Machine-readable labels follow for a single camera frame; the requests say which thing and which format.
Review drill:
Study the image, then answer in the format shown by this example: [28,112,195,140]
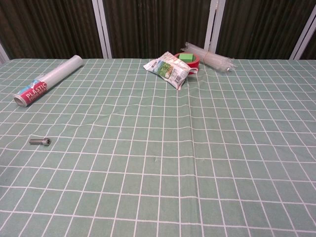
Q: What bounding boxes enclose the small metal bolt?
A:
[29,137,52,146]

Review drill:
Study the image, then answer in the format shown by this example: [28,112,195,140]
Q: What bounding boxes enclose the green grid tablecloth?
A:
[0,58,316,237]

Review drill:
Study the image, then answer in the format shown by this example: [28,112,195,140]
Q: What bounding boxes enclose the white printed snack bag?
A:
[143,51,199,91]

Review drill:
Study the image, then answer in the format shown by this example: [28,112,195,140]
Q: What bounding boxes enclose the red tape roll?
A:
[174,52,200,75]

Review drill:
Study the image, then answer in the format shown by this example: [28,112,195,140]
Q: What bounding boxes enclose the green cube block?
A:
[178,53,195,64]

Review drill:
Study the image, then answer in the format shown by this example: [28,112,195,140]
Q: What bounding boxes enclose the clear plastic straws bundle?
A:
[184,41,235,74]

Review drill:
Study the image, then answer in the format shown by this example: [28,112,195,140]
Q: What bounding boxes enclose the dark ribbed partition panel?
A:
[98,0,215,59]
[300,32,316,60]
[216,0,314,60]
[0,0,104,60]

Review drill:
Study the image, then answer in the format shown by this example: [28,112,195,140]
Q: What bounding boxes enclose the plastic food wrap roll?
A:
[13,54,85,107]

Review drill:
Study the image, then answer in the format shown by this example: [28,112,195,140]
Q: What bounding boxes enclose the white partition frame post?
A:
[204,0,224,59]
[91,0,112,59]
[0,41,9,61]
[290,0,316,60]

